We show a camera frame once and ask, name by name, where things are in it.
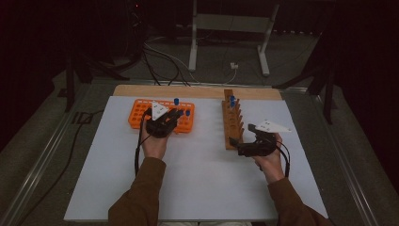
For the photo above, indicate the person's right hand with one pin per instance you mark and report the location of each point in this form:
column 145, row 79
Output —
column 271, row 166

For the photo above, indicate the aluminium floor rail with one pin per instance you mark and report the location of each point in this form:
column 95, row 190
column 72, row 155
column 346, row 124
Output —
column 346, row 163
column 103, row 82
column 44, row 157

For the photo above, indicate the person's left hand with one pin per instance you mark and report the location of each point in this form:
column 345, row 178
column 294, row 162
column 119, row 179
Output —
column 153, row 147

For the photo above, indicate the white table cover sheet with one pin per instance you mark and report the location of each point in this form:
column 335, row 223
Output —
column 204, row 182

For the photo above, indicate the orange plastic tube rack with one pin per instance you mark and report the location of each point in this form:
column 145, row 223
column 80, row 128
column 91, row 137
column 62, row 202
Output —
column 186, row 128

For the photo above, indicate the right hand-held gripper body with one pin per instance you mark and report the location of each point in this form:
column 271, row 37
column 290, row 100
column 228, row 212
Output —
column 257, row 147

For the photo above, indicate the white plug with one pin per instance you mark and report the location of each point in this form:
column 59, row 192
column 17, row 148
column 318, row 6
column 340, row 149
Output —
column 234, row 65

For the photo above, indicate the dark equipment tower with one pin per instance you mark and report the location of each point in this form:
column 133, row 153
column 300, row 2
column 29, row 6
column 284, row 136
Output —
column 136, row 19

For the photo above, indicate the white metal stand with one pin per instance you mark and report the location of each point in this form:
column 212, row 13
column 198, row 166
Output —
column 232, row 23

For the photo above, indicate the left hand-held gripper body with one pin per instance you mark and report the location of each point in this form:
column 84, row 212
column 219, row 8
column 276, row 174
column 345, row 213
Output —
column 160, row 127

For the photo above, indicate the wooden tube rack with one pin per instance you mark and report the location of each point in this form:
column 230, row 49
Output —
column 224, row 122

